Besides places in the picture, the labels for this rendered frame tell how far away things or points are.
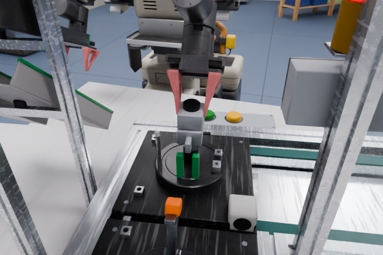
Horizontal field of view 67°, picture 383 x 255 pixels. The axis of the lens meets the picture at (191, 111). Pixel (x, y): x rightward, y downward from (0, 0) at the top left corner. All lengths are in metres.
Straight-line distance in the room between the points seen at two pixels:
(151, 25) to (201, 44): 0.69
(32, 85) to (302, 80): 0.38
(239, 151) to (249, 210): 0.18
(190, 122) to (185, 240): 0.18
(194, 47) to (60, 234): 0.45
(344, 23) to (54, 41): 0.37
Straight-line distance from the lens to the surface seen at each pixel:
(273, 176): 0.67
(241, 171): 0.59
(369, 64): 0.31
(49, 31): 0.47
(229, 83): 1.48
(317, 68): 0.34
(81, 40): 0.57
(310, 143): 0.73
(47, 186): 0.78
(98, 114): 0.64
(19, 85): 0.48
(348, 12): 0.33
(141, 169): 0.59
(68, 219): 0.69
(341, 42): 0.33
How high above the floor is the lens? 1.36
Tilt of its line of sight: 31 degrees down
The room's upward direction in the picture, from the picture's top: straight up
